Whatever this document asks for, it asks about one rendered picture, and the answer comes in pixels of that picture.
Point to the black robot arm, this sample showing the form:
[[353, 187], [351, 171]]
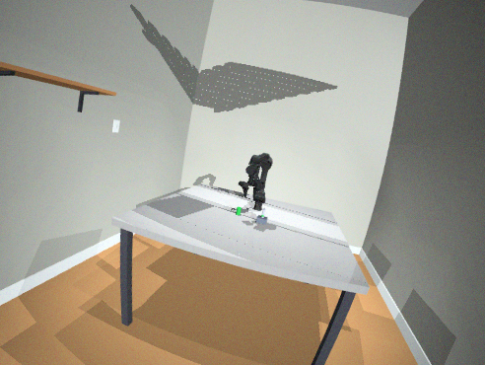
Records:
[[265, 162]]

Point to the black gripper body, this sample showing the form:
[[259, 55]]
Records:
[[248, 183]]

